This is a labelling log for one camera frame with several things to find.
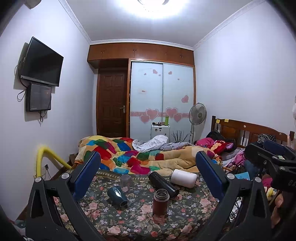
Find yellow foam tube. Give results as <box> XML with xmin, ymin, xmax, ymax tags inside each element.
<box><xmin>34</xmin><ymin>144</ymin><xmax>72</xmax><ymax>179</ymax></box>

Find white cylindrical bottle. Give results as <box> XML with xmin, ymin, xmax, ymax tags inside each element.
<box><xmin>170</xmin><ymin>169</ymin><xmax>198</xmax><ymax>189</ymax></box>

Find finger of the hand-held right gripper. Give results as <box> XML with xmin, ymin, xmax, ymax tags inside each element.
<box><xmin>245</xmin><ymin>142</ymin><xmax>281</xmax><ymax>173</ymax></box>
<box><xmin>263</xmin><ymin>139</ymin><xmax>296</xmax><ymax>161</ymax></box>

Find ceiling lamp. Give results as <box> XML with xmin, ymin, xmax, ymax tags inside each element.
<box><xmin>136</xmin><ymin>0</ymin><xmax>170</xmax><ymax>6</ymax></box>

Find grey striped quilt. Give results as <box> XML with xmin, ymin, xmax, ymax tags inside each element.
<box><xmin>132</xmin><ymin>135</ymin><xmax>197</xmax><ymax>153</ymax></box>

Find dark blue cup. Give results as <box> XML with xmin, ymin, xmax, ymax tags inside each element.
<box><xmin>107</xmin><ymin>186</ymin><xmax>128</xmax><ymax>210</ymax></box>

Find black television cable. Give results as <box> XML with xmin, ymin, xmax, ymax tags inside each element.
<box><xmin>17</xmin><ymin>78</ymin><xmax>28</xmax><ymax>102</ymax></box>

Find black white patterned cloth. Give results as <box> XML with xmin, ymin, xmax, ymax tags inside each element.
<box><xmin>257</xmin><ymin>133</ymin><xmax>277</xmax><ymax>143</ymax></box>

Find clear glass cup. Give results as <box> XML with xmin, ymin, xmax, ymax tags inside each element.
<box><xmin>120</xmin><ymin>174</ymin><xmax>134</xmax><ymax>192</ymax></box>

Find pink garment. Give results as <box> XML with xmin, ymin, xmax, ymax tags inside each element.
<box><xmin>195</xmin><ymin>137</ymin><xmax>216</xmax><ymax>148</ymax></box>

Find small white cabinet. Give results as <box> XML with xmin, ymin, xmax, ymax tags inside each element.
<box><xmin>151</xmin><ymin>124</ymin><xmax>171</xmax><ymax>142</ymax></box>

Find standing fan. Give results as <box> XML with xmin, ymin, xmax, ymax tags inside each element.
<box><xmin>188</xmin><ymin>102</ymin><xmax>208</xmax><ymax>144</ymax></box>

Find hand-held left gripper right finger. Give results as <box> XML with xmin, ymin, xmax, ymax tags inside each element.
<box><xmin>195</xmin><ymin>151</ymin><xmax>272</xmax><ymax>241</ymax></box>

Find yellow toy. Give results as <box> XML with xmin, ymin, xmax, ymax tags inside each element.
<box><xmin>265</xmin><ymin>186</ymin><xmax>277</xmax><ymax>200</ymax></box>

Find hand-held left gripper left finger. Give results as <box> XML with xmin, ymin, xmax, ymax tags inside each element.
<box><xmin>25</xmin><ymin>151</ymin><xmax>106</xmax><ymax>241</ymax></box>

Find person's right hand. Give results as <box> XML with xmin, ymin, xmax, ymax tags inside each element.
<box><xmin>270</xmin><ymin>193</ymin><xmax>284</xmax><ymax>229</ymax></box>

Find dark dried twigs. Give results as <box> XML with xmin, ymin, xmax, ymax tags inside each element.
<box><xmin>171</xmin><ymin>129</ymin><xmax>189</xmax><ymax>143</ymax></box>

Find black bag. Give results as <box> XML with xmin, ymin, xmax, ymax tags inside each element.
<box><xmin>206</xmin><ymin>130</ymin><xmax>224</xmax><ymax>141</ymax></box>

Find wooden overhead cabinet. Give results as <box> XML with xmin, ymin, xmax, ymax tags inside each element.
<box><xmin>87</xmin><ymin>43</ymin><xmax>195</xmax><ymax>69</ymax></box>

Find wardrobe with heart stickers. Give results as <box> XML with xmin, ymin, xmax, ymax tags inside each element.
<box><xmin>128</xmin><ymin>60</ymin><xmax>196</xmax><ymax>142</ymax></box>

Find black thermos bottle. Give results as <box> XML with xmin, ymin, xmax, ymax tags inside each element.
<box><xmin>148</xmin><ymin>171</ymin><xmax>180</xmax><ymax>200</ymax></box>

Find small black monitor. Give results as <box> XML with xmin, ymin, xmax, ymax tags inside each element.
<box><xmin>25</xmin><ymin>82</ymin><xmax>53</xmax><ymax>113</ymax></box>

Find colourful patchwork blanket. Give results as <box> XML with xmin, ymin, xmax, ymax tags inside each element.
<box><xmin>75</xmin><ymin>135</ymin><xmax>223</xmax><ymax>175</ymax></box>

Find wooden bed headboard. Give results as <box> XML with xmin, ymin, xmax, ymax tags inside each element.
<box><xmin>211</xmin><ymin>115</ymin><xmax>290</xmax><ymax>149</ymax></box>

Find brown wooden door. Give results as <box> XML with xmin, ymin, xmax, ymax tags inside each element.
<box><xmin>96</xmin><ymin>68</ymin><xmax>129</xmax><ymax>139</ymax></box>

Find brown bottle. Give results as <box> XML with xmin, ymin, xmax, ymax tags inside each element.
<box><xmin>152</xmin><ymin>189</ymin><xmax>171</xmax><ymax>217</ymax></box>

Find floral bed sheet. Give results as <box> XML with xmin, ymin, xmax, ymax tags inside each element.
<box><xmin>53</xmin><ymin>170</ymin><xmax>234</xmax><ymax>241</ymax></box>

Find blue book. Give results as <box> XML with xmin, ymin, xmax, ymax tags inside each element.
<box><xmin>234</xmin><ymin>172</ymin><xmax>251</xmax><ymax>181</ymax></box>

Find black wall television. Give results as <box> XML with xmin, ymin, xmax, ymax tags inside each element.
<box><xmin>19</xmin><ymin>36</ymin><xmax>64</xmax><ymax>88</ymax></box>

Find pink purple cloth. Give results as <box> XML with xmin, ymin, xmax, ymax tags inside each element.
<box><xmin>225</xmin><ymin>148</ymin><xmax>247</xmax><ymax>168</ymax></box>

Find red plush toy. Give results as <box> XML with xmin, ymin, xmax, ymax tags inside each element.
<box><xmin>209</xmin><ymin>138</ymin><xmax>236</xmax><ymax>154</ymax></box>

